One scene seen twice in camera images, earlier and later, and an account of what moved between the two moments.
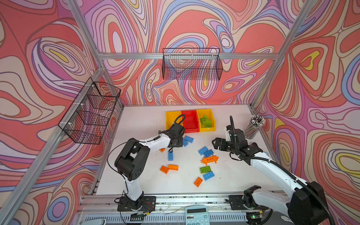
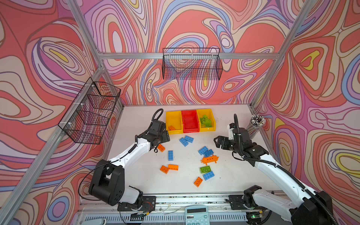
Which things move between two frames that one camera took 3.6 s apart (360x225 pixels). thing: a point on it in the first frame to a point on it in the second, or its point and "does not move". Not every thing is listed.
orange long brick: [173, 167] does not move
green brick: [203, 120] does not move
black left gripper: [181, 142] to [166, 136]
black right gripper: [222, 141] does not move
